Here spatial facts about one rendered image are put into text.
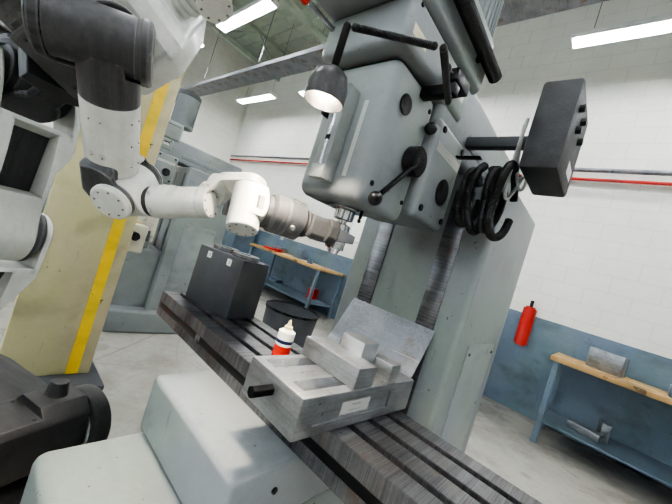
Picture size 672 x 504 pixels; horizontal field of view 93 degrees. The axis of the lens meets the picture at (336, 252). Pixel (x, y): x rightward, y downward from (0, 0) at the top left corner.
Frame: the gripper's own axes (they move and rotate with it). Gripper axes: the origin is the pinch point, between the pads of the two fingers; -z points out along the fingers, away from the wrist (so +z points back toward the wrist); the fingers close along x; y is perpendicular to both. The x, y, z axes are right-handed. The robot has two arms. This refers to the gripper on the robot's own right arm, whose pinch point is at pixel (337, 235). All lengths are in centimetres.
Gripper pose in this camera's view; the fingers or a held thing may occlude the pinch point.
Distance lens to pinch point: 77.6
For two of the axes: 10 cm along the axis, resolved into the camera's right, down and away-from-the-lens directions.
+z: -8.2, -2.7, -5.0
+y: -3.1, 9.5, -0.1
